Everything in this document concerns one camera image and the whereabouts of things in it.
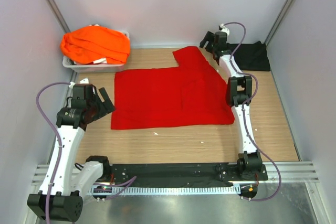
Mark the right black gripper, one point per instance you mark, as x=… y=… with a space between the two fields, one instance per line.
x=208 y=36

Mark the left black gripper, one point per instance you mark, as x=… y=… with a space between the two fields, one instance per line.
x=105 y=107

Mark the red t-shirt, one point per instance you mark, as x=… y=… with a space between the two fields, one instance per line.
x=192 y=93

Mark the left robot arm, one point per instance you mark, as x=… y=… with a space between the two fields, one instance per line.
x=61 y=195

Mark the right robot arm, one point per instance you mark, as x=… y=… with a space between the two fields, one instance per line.
x=238 y=97

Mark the white red garment in basket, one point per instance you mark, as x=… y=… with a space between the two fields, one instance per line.
x=96 y=62

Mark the folded black t-shirt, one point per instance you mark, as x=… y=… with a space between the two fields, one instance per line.
x=252 y=57

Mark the white plastic basket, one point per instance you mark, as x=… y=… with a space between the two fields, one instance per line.
x=68 y=63

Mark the orange t-shirt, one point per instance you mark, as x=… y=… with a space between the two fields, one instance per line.
x=93 y=42

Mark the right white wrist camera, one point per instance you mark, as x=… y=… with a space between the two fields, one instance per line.
x=223 y=28

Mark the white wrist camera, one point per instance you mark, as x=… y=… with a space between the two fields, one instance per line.
x=83 y=81
x=223 y=28

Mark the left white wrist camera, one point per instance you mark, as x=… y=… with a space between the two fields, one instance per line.
x=83 y=81

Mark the right corner post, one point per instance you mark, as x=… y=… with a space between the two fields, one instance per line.
x=281 y=16

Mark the corner post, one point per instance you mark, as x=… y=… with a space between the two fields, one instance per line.
x=58 y=15
x=281 y=16

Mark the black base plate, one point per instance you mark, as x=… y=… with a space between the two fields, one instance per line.
x=184 y=175

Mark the slotted cable duct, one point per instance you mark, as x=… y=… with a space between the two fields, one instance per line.
x=138 y=191

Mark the left corner post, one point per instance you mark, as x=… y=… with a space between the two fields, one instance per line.
x=58 y=15

